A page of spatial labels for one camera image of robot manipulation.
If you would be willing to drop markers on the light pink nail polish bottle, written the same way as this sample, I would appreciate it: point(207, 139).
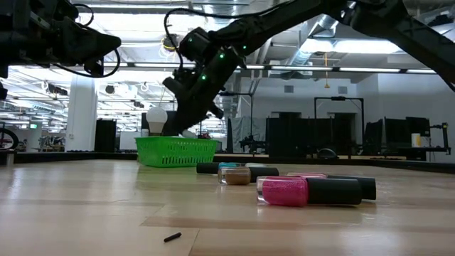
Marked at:
point(369, 188)

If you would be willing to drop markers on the long white strip light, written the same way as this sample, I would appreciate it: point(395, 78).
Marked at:
point(302, 68)

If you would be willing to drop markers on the magenta glitter nail polish bottle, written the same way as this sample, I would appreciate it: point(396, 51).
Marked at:
point(284, 192)

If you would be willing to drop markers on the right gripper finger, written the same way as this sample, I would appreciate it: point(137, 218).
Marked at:
point(183, 119)
point(199, 115)

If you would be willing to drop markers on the grey tarp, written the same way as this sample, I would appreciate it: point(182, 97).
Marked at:
point(245, 131)

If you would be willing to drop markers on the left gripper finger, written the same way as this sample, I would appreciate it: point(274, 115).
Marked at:
point(103, 49)
point(105, 37)

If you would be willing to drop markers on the green plastic basket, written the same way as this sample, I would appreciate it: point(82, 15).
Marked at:
point(170, 153)

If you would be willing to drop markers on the white square pillar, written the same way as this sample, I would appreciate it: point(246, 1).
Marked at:
point(81, 121)

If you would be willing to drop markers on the white light bulb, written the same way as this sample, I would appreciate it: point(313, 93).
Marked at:
point(156, 119)

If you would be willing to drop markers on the black partition panels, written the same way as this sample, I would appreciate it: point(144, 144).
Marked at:
point(302, 138)

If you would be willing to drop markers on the row of black monitors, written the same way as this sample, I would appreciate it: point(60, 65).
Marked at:
point(394, 133)

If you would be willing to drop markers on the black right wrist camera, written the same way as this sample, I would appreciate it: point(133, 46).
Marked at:
point(173, 84)

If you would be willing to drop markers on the black dome object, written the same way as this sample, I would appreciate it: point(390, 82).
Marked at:
point(327, 154)

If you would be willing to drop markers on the tall black cabinet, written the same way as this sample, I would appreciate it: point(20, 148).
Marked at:
point(105, 135)

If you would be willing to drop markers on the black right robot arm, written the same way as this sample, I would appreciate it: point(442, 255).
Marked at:
point(284, 17)

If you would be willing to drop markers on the brown nail polish bottle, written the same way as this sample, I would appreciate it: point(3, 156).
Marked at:
point(234, 176)

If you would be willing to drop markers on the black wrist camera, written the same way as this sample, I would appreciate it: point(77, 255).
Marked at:
point(173, 84)
point(94, 67)

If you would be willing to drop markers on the black metal station frame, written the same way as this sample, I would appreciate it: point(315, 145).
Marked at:
point(236, 94)
point(339, 99)

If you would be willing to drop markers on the black ceiling camera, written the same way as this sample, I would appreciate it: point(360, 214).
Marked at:
point(170, 41)

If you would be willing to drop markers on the teal nail polish bottle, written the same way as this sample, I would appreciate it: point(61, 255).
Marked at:
point(208, 168)

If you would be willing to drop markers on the cream nail polish bottle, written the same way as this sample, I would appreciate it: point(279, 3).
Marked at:
point(255, 165)

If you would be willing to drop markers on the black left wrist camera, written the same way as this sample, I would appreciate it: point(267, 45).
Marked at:
point(94, 67)

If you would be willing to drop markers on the black metal table frame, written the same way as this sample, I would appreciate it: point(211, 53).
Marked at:
point(53, 157)

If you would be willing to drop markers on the wide silver ventilation duct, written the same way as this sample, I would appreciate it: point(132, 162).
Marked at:
point(229, 103)

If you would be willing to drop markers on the black metal stand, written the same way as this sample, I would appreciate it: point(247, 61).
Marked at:
point(445, 138)

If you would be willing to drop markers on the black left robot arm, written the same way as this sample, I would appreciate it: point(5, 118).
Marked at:
point(17, 39)

